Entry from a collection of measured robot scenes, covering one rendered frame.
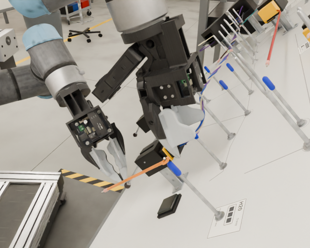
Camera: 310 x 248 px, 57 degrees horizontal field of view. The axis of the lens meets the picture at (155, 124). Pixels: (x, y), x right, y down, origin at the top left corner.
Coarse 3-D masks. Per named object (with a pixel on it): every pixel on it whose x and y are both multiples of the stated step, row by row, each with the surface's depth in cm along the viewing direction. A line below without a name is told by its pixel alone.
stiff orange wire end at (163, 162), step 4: (168, 156) 35; (164, 160) 35; (168, 160) 34; (156, 164) 36; (160, 164) 35; (164, 164) 34; (148, 168) 37; (152, 168) 36; (140, 172) 38; (144, 172) 38; (132, 176) 40; (136, 176) 39; (124, 180) 41; (128, 180) 40; (116, 184) 43; (120, 184) 42; (108, 188) 44
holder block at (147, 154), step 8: (152, 144) 52; (160, 144) 50; (144, 152) 52; (152, 152) 49; (136, 160) 51; (144, 160) 51; (152, 160) 50; (160, 160) 49; (144, 168) 52; (160, 168) 50
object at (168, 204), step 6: (168, 198) 49; (174, 198) 48; (180, 198) 48; (162, 204) 49; (168, 204) 48; (174, 204) 47; (162, 210) 47; (168, 210) 46; (174, 210) 46; (162, 216) 47
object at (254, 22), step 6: (240, 0) 98; (246, 0) 97; (252, 0) 103; (234, 6) 100; (240, 6) 103; (246, 6) 102; (252, 6) 99; (234, 12) 102; (246, 12) 100; (252, 12) 98; (252, 18) 104; (252, 24) 104; (258, 24) 103; (258, 30) 106; (264, 30) 103
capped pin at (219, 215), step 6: (168, 162) 34; (174, 168) 34; (180, 174) 35; (186, 180) 35; (192, 186) 35; (198, 192) 35; (204, 198) 36; (210, 204) 36; (216, 210) 36; (216, 216) 36; (222, 216) 36
